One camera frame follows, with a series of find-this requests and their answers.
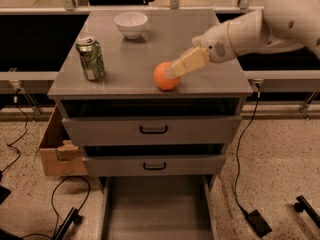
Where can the cardboard box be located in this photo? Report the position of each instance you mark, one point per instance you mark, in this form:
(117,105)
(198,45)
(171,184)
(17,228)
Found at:
(59,157)

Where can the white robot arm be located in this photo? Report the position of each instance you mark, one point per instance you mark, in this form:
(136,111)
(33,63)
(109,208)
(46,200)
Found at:
(282,25)

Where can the white bowl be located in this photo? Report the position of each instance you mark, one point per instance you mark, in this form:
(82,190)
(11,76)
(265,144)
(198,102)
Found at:
(131,24)

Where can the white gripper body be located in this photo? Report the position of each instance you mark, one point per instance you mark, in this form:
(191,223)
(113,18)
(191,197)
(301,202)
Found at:
(216,43)

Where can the black power adapter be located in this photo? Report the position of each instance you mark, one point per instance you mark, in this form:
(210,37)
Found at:
(258,223)

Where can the black caster leg right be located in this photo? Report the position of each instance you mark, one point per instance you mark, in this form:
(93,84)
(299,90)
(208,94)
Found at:
(303,205)

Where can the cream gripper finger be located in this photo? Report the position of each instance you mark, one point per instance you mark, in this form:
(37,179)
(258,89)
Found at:
(193,59)

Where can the orange fruit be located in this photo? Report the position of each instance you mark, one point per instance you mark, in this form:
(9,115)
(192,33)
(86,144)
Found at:
(161,80)

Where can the grey top drawer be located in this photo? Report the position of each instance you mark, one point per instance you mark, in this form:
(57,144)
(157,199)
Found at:
(112,131)

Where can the grey open bottom drawer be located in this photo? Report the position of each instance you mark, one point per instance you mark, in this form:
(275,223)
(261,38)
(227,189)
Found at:
(157,208)

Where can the green soda can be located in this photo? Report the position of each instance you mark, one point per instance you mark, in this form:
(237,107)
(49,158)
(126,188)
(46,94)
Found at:
(91,58)

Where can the grey middle drawer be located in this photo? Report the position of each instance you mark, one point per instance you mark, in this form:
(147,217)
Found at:
(155,165)

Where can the grey drawer cabinet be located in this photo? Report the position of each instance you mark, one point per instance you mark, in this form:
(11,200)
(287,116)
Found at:
(128,89)

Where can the metal rail frame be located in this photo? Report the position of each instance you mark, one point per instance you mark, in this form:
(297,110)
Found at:
(36,43)

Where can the black bar device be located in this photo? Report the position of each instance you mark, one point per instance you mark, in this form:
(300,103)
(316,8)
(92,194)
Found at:
(73,217)

